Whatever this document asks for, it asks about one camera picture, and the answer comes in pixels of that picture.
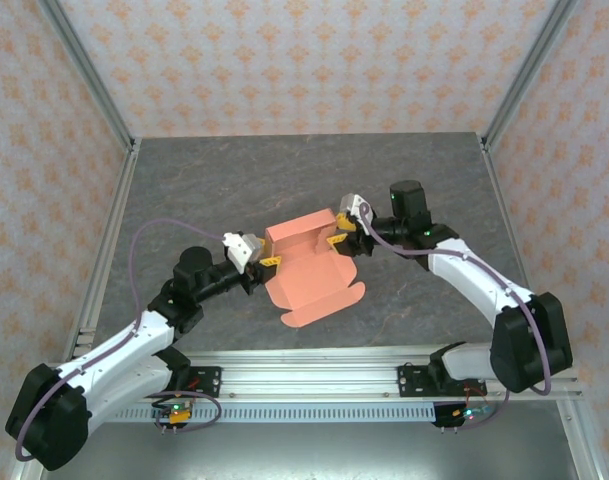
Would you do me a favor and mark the aluminium table side rail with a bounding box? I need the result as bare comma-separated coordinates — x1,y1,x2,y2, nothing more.
63,138,143,362
478,133,555,361

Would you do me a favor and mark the aluminium frame leg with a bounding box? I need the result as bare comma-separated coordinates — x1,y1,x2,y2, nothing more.
556,399,606,480
9,449,45,480

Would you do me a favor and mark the salmon paper box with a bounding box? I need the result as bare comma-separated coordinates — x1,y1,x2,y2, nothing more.
262,208,368,330

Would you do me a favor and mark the slotted grey cable duct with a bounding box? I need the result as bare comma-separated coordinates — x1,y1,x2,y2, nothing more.
103,403,438,423

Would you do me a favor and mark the aluminium cross rail beam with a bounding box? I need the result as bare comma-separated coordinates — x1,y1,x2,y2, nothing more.
36,348,584,402

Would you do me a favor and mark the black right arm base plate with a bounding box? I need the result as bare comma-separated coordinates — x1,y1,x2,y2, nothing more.
397,363,488,400

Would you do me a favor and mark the aluminium frame post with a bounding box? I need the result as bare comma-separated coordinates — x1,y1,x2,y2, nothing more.
36,0,138,152
480,0,584,152

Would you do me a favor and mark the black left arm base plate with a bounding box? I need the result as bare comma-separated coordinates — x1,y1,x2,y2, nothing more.
181,366,223,399

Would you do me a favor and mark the grey metal sheet panel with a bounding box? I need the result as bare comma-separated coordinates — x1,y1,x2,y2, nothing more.
13,419,596,480

